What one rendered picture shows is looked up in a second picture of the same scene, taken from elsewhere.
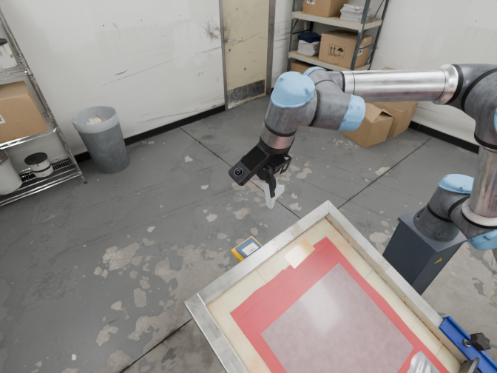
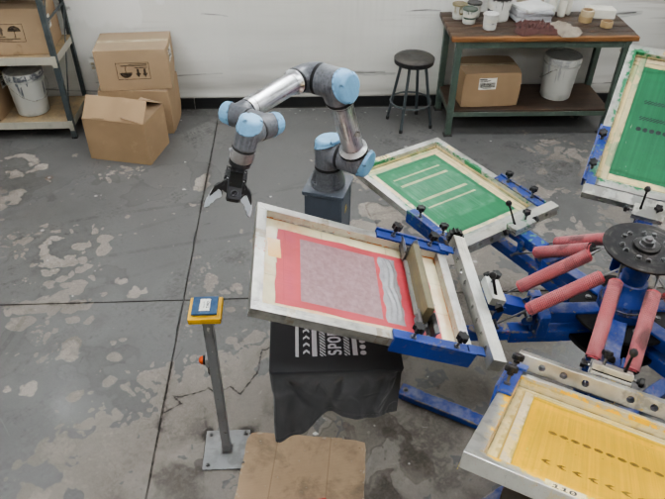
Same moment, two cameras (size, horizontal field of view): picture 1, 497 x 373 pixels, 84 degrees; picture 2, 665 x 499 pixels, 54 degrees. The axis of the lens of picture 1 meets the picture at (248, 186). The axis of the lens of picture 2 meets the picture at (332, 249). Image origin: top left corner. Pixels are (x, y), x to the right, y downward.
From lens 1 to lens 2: 1.57 m
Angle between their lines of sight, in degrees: 40
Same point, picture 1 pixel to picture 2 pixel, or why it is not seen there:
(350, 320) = (334, 264)
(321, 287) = (305, 258)
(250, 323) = (290, 299)
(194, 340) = not seen: outside the picture
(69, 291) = not seen: outside the picture
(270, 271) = (270, 268)
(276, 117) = (248, 143)
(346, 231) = (288, 215)
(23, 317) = not seen: outside the picture
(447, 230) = (338, 179)
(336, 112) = (274, 126)
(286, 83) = (250, 122)
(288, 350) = (322, 298)
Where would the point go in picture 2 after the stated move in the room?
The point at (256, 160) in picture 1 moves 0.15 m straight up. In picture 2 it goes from (238, 180) to (235, 138)
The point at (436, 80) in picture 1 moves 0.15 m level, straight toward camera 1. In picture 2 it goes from (293, 82) to (305, 100)
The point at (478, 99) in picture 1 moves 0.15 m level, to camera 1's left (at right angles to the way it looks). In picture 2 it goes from (320, 85) to (292, 100)
